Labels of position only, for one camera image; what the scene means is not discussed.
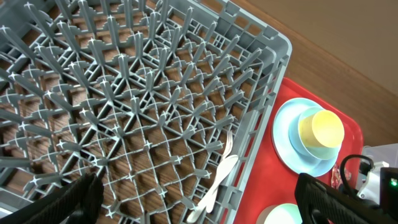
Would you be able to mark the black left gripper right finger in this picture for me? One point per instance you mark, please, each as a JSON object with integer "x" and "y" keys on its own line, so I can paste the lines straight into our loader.
{"x": 319, "y": 203}

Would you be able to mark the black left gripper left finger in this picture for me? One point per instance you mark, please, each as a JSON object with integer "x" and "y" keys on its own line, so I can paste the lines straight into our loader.
{"x": 76, "y": 203}

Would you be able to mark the green bowl with rice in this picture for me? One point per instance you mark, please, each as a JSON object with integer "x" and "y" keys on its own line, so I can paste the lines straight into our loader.
{"x": 286, "y": 213}

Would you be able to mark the white plastic fork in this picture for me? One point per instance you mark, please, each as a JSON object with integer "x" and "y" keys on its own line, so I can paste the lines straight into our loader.
{"x": 196, "y": 212}

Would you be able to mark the white plastic spoon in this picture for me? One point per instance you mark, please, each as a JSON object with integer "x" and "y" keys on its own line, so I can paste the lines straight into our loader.
{"x": 223, "y": 170}

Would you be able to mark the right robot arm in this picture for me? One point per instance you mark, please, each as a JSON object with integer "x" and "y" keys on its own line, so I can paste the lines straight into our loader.
{"x": 379, "y": 191}

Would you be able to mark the grey dishwasher rack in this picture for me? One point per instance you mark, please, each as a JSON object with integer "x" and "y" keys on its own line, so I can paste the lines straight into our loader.
{"x": 140, "y": 93}

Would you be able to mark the red snack wrapper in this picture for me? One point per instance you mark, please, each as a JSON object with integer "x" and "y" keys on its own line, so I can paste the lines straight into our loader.
{"x": 336, "y": 180}

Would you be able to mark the light blue plate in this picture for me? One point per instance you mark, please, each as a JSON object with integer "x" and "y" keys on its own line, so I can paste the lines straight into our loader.
{"x": 283, "y": 147}

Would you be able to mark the light blue bowl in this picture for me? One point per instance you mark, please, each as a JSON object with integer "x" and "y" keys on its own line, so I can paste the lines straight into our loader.
{"x": 322, "y": 153}

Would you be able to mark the yellow plastic cup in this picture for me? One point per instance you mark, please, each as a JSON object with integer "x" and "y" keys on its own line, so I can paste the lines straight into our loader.
{"x": 322, "y": 129}

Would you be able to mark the clear plastic bin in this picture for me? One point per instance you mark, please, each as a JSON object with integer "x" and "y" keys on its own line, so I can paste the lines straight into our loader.
{"x": 383, "y": 153}

